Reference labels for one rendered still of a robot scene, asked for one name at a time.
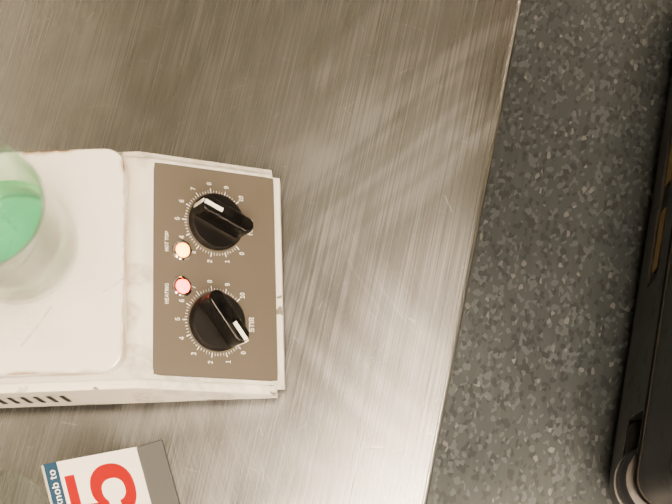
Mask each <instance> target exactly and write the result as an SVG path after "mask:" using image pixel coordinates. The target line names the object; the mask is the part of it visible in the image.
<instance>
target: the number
mask: <svg viewBox="0 0 672 504"><path fill-rule="evenodd" d="M58 470H59V474H60V478H61V482H62V486H63V490H64V494H65V498H66V502H67V504H142V501H141V497H140V493H139V490H138V486H137V482H136V478H135V475H134V471H133V467H132V463H131V460H130V456H129V453H126V454H121V455H116V456H111V457H105V458H100V459H95V460H90V461H85V462H79V463H74V464H69V465H64V466H59V467H58Z"/></svg>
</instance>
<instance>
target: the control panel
mask: <svg viewBox="0 0 672 504"><path fill-rule="evenodd" d="M213 193H215V194H221V195H224V196H226V197H228V198H230V199H231V200H232V201H234V202H235V203H236V205H237V206H238V207H239V209H240V211H241V213H242V214H243V215H245V216H246V217H248V218H250V219H251V220H252V221H253V225H254V226H253V229H252V231H251V232H250V233H248V234H246V235H245V236H243V237H241V239H240V240H239V241H238V242H237V244H235V245H234V246H232V247H231V248H229V249H226V250H222V251H215V250H211V249H208V248H206V247H204V246H203V245H201V244H200V243H199V242H198V241H197V240H196V239H195V237H194V236H193V234H192V232H191V229H190V226H189V213H190V210H191V208H192V206H193V204H194V203H195V202H196V201H197V200H198V199H199V198H201V197H202V196H204V195H207V194H213ZM180 243H185V244H187V245H188V246H189V249H190V253H189V255H188V256H186V257H180V256H179V255H178V254H177V253H176V246H177V245H178V244H180ZM180 279H185V280H187V281H188V282H189V284H190V289H189V291H188V292H187V293H185V294H182V293H180V292H178V291H177V289H176V282H177V281H178V280H180ZM213 290H220V291H221V292H222V293H224V294H226V295H229V296H230V297H232V298H233V299H234V300H236V301H237V303H238V304H239V305H240V307H241V308H242V310H243V313H244V316H245V322H246V326H245V327H246V328H247V330H248V332H249V338H248V340H249V341H248V342H246V343H244V344H242V345H240V346H237V347H236V346H234V347H233V348H231V349H229V350H226V351H221V352H216V351H211V350H208V349H206V348H205V347H203V346H202V345H200V344H199V343H198V342H197V340H196V339H195V338H194V336H193V334H192V332H191V329H190V324H189V316H190V311H191V309H192V307H193V305H194V303H195V302H196V301H197V300H198V299H199V298H200V297H202V296H204V295H206V294H208V293H210V292H212V291H213ZM153 371H154V374H157V375H163V376H182V377H201V378H219V379H238V380H257V381H278V359H277V314H276V268H275V223H274V184H273V179H271V178H266V177H259V176H252V175H245V174H238V173H230V172H223V171H216V170H209V169H202V168H194V167H187V166H180V165H173V164H166V163H156V162H154V193H153Z"/></svg>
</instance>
